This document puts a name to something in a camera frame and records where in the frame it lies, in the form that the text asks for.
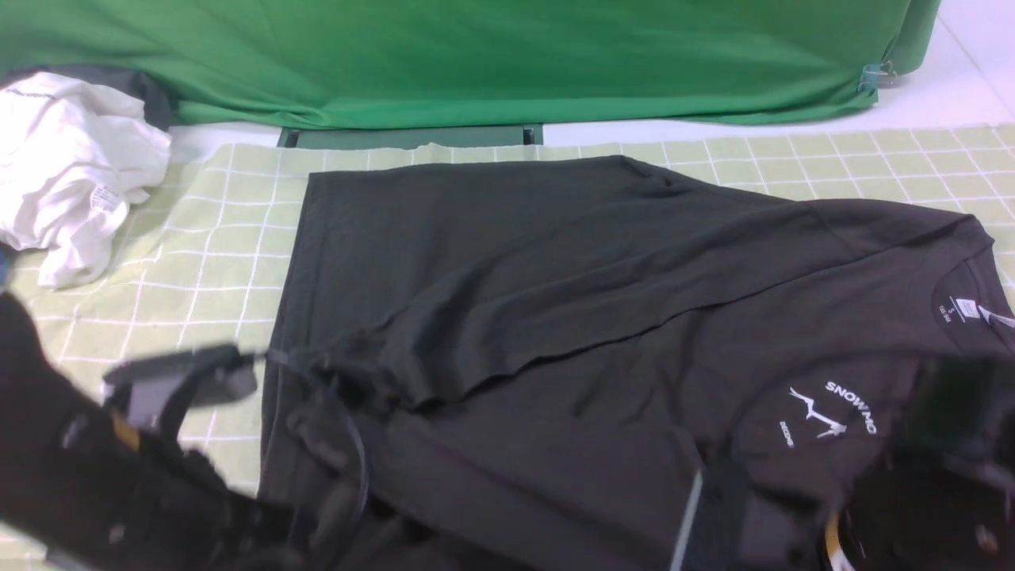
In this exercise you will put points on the dark gray long-sleeved shirt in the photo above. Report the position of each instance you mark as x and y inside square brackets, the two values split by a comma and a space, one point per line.
[529, 348]

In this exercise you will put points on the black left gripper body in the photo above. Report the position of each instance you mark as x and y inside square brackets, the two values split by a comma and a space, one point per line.
[261, 535]

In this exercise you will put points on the dark gray garment behind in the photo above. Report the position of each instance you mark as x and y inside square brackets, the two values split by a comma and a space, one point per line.
[157, 104]

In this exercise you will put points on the green backdrop cloth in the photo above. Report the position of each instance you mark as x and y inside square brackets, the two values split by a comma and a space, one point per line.
[424, 64]

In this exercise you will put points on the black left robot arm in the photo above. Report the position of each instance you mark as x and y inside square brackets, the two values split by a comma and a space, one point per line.
[107, 485]

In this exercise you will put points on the teal binder clip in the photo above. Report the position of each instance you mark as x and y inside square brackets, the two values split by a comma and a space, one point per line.
[876, 76]

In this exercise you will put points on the crumpled white shirt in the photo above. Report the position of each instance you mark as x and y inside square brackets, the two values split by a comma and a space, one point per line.
[75, 157]

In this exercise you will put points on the blue object at edge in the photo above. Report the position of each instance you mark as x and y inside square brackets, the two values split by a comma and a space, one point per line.
[5, 269]

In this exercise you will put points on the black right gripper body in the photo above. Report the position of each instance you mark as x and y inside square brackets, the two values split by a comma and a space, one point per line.
[755, 514]

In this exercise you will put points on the light green checkered tablecloth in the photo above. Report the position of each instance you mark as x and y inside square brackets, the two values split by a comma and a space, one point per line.
[204, 261]

